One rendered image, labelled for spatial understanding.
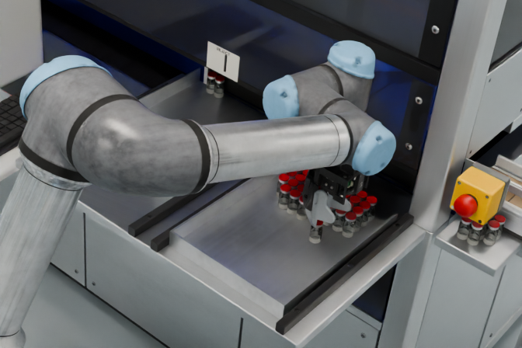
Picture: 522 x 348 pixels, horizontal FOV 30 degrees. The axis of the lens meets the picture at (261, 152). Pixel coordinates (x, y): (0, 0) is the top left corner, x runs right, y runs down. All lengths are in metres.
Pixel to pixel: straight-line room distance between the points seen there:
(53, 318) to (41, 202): 1.59
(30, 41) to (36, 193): 1.07
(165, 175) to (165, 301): 1.40
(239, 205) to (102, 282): 0.95
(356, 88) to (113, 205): 0.55
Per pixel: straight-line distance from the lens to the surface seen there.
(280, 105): 1.47
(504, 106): 1.89
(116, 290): 2.70
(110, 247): 2.61
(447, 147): 1.75
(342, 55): 1.53
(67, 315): 2.87
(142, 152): 1.16
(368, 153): 1.39
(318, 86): 1.48
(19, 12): 2.26
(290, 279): 1.71
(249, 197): 1.87
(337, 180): 1.63
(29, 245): 1.31
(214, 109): 2.11
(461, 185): 1.77
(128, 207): 1.83
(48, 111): 1.24
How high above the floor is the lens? 2.04
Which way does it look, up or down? 36 degrees down
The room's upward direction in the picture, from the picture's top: 6 degrees clockwise
